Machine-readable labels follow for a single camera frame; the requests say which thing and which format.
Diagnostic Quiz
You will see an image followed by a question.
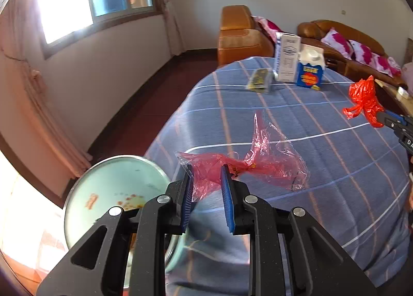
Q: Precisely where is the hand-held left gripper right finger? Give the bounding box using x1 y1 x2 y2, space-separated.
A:
220 165 378 296

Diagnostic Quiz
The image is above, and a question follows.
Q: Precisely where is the blue milk carton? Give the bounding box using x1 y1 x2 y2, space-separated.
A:
295 44 326 90

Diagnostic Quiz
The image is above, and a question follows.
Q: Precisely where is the dark brown door frame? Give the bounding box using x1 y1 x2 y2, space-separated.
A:
0 133 67 208

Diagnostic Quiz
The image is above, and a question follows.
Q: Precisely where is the light wooden side table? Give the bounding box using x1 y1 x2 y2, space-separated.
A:
376 79 413 111

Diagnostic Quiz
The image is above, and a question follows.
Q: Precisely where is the orange leather armchair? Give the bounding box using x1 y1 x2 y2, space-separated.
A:
218 5 275 68

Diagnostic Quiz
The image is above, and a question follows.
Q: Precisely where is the blue plaid tablecloth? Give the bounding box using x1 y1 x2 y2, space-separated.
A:
144 56 413 296

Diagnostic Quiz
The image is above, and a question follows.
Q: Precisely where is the brown leather sofa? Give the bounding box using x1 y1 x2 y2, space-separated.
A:
297 20 408 87

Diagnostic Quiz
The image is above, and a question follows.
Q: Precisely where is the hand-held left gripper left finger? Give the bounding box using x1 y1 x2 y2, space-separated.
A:
36 165 196 296

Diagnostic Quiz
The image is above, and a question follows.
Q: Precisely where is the red plastic bag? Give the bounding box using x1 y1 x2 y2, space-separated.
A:
342 75 386 129

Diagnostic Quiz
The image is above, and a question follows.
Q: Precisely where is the green packet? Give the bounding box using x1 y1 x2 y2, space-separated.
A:
246 68 273 93

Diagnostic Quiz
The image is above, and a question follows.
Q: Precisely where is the light blue cartoon bin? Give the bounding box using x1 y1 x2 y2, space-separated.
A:
63 154 186 287

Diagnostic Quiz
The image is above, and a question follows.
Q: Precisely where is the pink white sofa pillow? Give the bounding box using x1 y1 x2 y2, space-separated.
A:
377 56 404 77
348 40 388 69
320 28 354 60

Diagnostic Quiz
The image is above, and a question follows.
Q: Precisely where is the tall white blue box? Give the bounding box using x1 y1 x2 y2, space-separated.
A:
274 32 302 83

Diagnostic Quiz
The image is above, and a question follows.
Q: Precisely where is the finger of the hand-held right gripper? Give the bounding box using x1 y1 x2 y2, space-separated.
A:
377 111 406 124
387 120 413 138

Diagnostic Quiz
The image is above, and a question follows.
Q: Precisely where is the clear red plastic film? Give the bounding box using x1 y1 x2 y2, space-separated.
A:
174 111 311 203

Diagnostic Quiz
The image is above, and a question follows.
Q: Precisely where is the long beige curtain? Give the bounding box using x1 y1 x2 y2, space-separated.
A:
0 3 91 177

